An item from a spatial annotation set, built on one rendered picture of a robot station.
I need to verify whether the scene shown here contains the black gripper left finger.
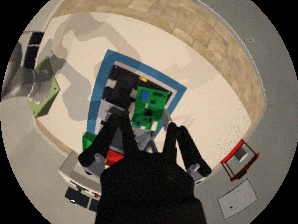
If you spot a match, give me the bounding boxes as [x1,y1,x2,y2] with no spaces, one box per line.
[78,102,146,180]

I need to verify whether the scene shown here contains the red open-top bin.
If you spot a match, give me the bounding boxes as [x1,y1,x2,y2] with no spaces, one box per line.
[105,149,124,166]

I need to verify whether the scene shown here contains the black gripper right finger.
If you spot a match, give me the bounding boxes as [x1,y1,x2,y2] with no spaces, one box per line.
[160,108,212,184]

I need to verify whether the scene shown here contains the green bin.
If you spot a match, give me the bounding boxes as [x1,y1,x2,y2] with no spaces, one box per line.
[82,132,96,151]

